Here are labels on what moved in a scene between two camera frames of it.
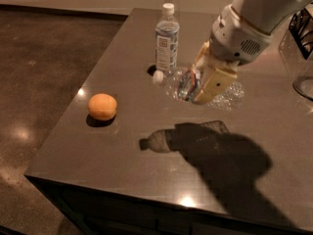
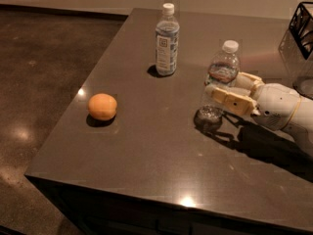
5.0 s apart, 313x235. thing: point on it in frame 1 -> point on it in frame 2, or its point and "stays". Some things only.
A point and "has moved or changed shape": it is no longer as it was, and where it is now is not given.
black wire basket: (301, 30) stays
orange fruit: (103, 107) stays
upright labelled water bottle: (166, 40) stays
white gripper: (235, 38) -> (278, 106)
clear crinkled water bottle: (182, 83) has moved or changed shape
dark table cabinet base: (90, 211) stays
